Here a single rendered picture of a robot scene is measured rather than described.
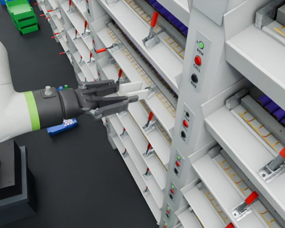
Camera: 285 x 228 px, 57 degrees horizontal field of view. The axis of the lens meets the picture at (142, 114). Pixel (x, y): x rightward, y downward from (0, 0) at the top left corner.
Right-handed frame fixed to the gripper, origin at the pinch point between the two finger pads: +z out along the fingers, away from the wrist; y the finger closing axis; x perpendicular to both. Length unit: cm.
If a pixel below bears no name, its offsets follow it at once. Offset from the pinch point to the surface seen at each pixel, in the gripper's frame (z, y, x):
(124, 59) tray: 9.7, 25.2, 7.3
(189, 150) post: 6.6, -20.4, 4.6
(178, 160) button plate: 8.3, -17.2, 14.0
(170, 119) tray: 9.8, -7.3, 7.2
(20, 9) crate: 2, 236, 84
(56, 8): 15, 146, 43
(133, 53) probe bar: 11.7, 22.6, 3.3
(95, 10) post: 6.6, 47.9, -0.9
